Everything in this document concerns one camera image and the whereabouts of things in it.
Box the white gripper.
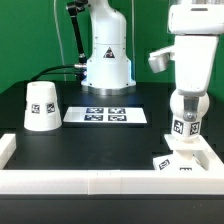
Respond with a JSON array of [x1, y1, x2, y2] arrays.
[[174, 35, 219, 121]]

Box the white lamp bulb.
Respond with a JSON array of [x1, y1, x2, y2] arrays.
[[170, 90, 209, 142]]

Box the white lamp base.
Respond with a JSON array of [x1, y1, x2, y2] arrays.
[[153, 134, 212, 172]]

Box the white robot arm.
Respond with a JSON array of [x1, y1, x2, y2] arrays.
[[82, 0, 224, 121]]

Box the white lamp shade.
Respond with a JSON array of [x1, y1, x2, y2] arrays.
[[24, 81, 62, 131]]

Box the white marker tag sheet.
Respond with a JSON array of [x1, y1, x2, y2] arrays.
[[64, 107, 147, 124]]

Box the white U-shaped fence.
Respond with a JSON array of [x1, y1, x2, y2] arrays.
[[0, 134, 224, 195]]

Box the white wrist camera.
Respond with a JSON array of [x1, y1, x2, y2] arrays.
[[148, 46, 175, 73]]

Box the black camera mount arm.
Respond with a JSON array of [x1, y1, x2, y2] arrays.
[[66, 0, 88, 68]]

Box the black cable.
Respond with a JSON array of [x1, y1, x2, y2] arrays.
[[30, 64, 88, 84]]

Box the white thin cable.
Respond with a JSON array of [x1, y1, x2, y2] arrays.
[[53, 0, 68, 82]]

